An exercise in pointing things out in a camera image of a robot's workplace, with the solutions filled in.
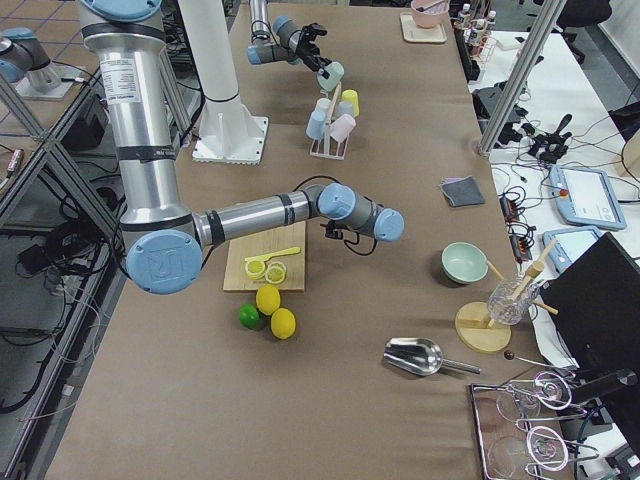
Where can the pink bowl of ice cubes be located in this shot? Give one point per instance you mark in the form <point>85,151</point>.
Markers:
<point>429,14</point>

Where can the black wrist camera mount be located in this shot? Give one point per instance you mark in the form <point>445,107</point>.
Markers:
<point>334,230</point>

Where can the blue plastic cup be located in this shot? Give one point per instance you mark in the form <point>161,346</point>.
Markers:
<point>316,126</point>

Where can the green plastic cup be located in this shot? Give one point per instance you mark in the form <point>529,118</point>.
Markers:
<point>337,72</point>

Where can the blue teach pendant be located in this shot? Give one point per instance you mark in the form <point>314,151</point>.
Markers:
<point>585,196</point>
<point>571,243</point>

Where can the metal scoop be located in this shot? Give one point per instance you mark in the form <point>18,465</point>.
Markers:
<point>422,357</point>

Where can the green lime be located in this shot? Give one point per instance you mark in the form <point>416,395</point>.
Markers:
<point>249,317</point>

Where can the white plastic cup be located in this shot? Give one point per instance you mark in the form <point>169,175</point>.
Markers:
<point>323,105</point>

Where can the whole yellow lemon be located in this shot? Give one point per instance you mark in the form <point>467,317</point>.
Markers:
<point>268,299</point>

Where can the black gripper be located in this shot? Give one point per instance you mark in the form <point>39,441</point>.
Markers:
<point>311,56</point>

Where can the wire glass rack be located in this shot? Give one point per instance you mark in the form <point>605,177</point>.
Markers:
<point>517,431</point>

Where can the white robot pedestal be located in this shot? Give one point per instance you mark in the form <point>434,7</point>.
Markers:
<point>227,132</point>

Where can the mint green bowl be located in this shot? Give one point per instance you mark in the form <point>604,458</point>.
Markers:
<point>464,263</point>

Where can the lemon slice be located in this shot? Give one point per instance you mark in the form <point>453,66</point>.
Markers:
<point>276,273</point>
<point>255,269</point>

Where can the aluminium frame post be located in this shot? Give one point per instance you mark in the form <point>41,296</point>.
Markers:
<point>541,29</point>

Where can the cream plastic tray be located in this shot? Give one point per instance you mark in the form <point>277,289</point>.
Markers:
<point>412,33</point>

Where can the wooden cutting board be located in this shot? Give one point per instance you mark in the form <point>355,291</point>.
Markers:
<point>235,279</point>

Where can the black monitor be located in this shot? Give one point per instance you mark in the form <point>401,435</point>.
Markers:
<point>597,299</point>

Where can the grey folded cloth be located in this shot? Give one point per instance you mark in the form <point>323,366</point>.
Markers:
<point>461,192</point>

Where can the yellow plastic cup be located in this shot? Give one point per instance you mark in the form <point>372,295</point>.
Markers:
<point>351,97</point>

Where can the pink plastic cup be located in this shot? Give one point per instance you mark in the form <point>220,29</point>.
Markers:
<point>341,128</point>

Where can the white wire cup holder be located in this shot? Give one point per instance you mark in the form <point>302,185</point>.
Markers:
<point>332,122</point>

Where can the grey plastic cup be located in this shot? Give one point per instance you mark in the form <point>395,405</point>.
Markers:
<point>345,108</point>

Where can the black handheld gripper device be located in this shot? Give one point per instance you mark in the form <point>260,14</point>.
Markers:
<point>550,147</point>

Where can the wooden mug tree stand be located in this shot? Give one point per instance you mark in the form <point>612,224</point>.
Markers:
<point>486,326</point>

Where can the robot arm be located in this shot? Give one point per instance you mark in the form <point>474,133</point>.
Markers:
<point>164,239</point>
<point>284,40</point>

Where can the clear glass on stand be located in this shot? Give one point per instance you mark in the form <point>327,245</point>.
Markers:
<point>506,308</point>

